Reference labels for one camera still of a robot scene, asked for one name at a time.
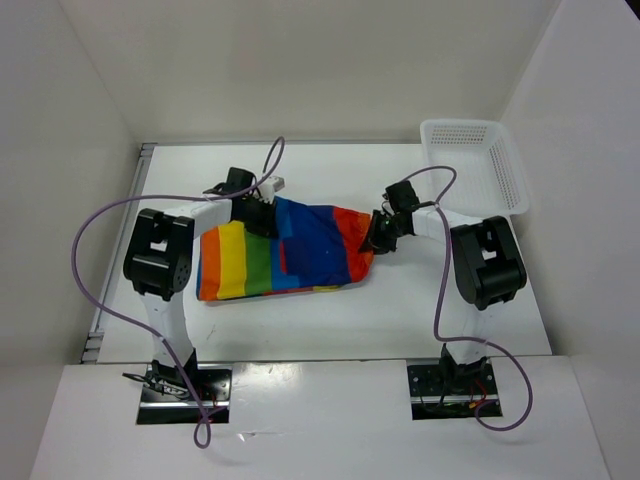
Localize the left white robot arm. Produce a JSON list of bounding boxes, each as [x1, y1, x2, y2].
[[123, 167, 285, 400]]

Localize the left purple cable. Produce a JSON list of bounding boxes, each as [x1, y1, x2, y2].
[[71, 135, 287, 449]]

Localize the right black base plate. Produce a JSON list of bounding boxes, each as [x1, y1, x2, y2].
[[407, 363, 502, 421]]

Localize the rainbow striped shorts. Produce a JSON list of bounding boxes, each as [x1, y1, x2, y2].
[[196, 198, 374, 302]]

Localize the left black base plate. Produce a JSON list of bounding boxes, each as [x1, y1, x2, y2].
[[136, 365, 232, 425]]

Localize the purple cable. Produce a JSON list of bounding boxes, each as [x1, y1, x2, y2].
[[382, 165, 534, 432], [71, 135, 287, 449]]

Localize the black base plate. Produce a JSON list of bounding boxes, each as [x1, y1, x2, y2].
[[407, 363, 502, 421], [136, 365, 232, 425]]

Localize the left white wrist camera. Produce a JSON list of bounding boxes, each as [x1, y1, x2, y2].
[[259, 176, 285, 203]]

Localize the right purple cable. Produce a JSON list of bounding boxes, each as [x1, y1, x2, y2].
[[382, 165, 534, 432]]

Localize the white perforated plastic basket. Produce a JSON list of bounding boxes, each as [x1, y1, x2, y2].
[[420, 119, 530, 217]]

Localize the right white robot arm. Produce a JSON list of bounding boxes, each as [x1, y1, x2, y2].
[[360, 180, 527, 393]]

